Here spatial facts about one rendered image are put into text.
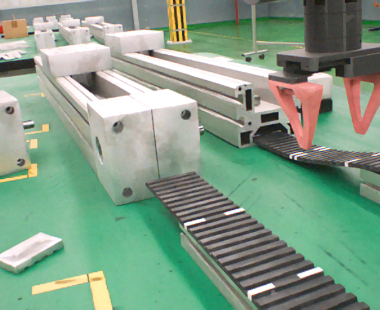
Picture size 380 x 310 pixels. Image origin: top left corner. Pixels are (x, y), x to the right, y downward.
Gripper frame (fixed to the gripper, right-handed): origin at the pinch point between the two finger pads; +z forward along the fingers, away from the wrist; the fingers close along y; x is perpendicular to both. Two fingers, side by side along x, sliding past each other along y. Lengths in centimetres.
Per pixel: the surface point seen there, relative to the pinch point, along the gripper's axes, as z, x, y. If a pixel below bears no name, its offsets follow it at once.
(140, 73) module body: -1, -58, 2
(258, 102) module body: -0.4, -17.6, -1.5
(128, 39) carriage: -8, -71, 0
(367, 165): 0.8, 7.8, 2.7
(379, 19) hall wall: 78, -823, -855
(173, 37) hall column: 67, -964, -375
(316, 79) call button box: -1.2, -21.2, -14.9
